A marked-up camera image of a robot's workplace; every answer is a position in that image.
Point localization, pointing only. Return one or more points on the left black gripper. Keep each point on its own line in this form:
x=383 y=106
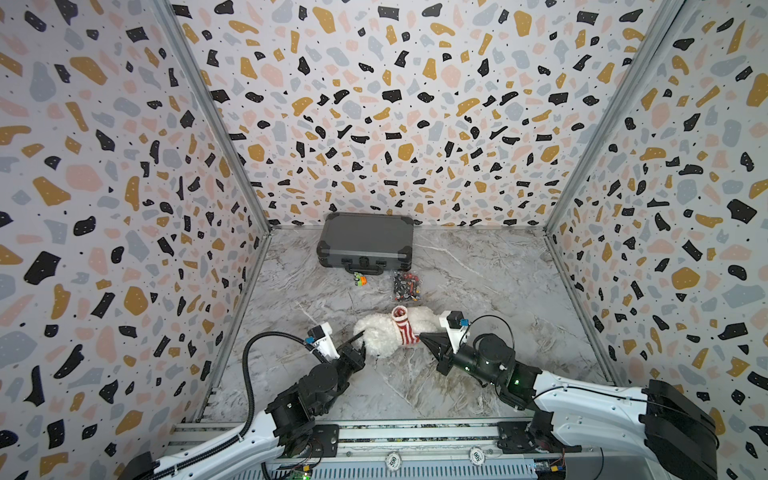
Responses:
x=352 y=355

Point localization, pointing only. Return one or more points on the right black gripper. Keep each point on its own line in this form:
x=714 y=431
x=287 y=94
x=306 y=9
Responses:
x=447 y=355

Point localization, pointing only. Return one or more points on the white teddy bear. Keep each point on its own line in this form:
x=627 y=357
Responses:
x=381 y=336

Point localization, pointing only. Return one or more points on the red white striped knit sweater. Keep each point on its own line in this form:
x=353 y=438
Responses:
x=400 y=318

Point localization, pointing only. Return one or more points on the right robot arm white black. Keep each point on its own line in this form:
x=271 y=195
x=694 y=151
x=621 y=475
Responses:
x=656 y=422

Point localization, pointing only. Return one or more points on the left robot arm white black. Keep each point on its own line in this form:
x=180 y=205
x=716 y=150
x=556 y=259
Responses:
x=285 y=426

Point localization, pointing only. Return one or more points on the bag of toy bricks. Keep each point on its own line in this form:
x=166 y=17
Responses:
x=406 y=286

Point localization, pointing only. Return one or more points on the small green orange toy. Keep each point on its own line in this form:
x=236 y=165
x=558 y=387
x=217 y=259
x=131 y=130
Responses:
x=360 y=279

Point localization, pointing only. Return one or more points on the dark grey hard case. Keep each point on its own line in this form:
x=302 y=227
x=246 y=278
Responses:
x=369 y=244

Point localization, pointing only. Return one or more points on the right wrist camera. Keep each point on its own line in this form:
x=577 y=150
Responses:
x=456 y=325

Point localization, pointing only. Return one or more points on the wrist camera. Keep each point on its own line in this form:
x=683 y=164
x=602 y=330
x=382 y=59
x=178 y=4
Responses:
x=320 y=344
x=456 y=325

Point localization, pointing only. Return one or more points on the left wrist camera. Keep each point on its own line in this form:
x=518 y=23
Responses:
x=320 y=344

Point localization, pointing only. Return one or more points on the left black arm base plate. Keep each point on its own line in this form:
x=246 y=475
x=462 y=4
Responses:
x=319 y=441

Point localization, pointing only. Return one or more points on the aluminium mounting rail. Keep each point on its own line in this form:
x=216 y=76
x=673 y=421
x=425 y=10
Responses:
x=460 y=436

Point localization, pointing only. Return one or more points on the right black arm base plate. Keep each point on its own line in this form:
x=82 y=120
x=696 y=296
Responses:
x=515 y=437

